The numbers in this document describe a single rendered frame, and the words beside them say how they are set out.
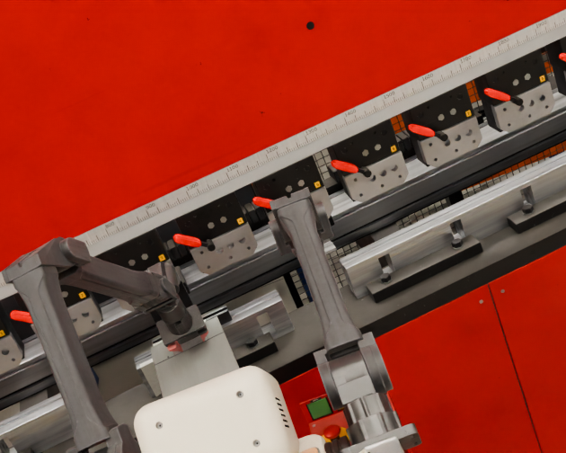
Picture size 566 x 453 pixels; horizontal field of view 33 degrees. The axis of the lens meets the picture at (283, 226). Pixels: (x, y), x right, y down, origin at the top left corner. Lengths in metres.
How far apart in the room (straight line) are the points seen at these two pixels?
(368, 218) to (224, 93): 0.69
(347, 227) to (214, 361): 0.64
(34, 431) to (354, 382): 1.12
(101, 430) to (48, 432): 0.85
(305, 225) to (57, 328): 0.46
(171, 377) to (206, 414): 0.82
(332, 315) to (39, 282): 0.49
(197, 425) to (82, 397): 0.27
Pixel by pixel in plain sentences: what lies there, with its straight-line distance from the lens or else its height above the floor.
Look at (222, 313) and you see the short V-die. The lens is 2.32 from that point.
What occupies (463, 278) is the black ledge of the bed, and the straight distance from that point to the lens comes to 2.33.
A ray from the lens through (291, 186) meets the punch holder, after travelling 2.21.
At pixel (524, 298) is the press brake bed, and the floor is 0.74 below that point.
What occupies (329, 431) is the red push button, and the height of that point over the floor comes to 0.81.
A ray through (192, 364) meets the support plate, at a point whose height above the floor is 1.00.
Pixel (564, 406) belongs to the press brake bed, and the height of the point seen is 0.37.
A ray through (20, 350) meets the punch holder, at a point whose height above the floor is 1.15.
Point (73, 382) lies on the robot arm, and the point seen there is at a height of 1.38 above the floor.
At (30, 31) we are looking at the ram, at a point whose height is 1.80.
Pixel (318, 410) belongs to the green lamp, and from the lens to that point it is 2.21.
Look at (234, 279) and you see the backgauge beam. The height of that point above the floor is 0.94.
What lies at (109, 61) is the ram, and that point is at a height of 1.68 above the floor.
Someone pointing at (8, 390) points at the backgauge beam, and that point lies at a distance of 2.65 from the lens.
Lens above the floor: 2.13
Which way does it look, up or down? 26 degrees down
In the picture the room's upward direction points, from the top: 23 degrees counter-clockwise
